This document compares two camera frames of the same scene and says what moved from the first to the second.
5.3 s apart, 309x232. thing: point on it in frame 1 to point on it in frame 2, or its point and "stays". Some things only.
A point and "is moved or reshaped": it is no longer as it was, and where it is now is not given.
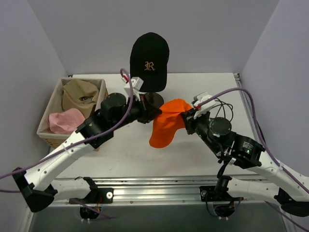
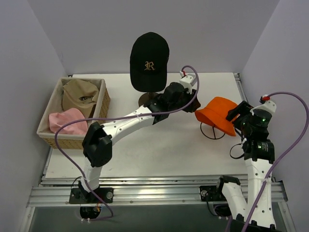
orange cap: (166, 123) is moved or reshaped
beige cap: (80, 94) stays
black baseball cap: (149, 55) stays
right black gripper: (189, 121) to (236, 114)
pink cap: (66, 122) stays
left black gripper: (147, 112) to (191, 102)
